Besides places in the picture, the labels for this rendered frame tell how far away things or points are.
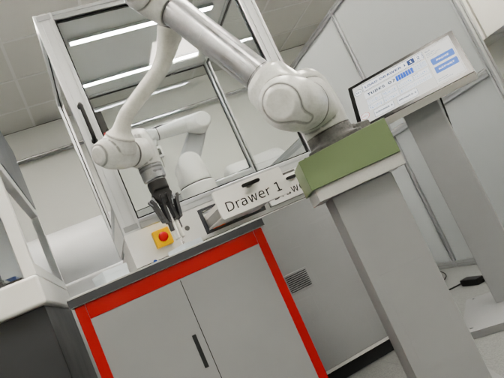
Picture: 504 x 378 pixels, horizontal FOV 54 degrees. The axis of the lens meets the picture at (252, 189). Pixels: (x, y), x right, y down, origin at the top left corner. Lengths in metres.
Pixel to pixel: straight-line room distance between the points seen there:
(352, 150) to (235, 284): 0.54
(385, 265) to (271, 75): 0.65
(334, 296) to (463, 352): 0.81
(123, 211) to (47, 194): 3.40
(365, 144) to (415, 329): 0.56
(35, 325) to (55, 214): 3.57
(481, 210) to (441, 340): 0.87
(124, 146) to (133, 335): 0.65
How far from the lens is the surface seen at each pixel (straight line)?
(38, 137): 5.68
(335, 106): 1.59
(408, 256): 1.56
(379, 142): 1.52
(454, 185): 2.33
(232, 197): 1.85
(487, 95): 3.03
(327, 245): 2.30
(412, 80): 2.34
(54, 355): 1.92
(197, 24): 1.59
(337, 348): 2.30
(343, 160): 1.50
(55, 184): 5.51
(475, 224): 2.35
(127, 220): 2.12
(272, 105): 1.38
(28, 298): 1.86
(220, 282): 1.54
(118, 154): 1.76
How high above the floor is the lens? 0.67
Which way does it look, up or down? 7 degrees up
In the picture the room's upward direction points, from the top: 24 degrees counter-clockwise
